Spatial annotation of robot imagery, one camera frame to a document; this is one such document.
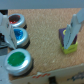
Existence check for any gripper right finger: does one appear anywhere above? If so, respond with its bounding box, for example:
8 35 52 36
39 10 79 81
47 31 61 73
62 9 84 50

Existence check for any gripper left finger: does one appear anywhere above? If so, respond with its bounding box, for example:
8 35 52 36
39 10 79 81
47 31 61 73
0 12 18 50

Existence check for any purple block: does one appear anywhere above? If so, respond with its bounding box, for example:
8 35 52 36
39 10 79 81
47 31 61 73
58 27 80 46

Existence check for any blue button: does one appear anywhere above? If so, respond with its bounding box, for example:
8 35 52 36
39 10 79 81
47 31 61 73
10 26 30 48

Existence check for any red button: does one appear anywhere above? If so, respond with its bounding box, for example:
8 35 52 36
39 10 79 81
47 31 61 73
7 13 27 29

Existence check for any yellow block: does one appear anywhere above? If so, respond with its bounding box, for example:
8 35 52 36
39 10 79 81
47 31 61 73
60 40 79 55

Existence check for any green button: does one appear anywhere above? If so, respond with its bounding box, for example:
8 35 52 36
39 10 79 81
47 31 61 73
4 48 34 76

